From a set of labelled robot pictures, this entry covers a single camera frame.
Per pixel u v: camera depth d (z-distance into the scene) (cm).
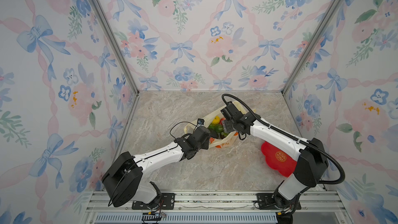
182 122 71
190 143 63
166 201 75
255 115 60
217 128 95
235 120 64
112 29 87
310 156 44
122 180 41
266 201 73
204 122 77
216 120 96
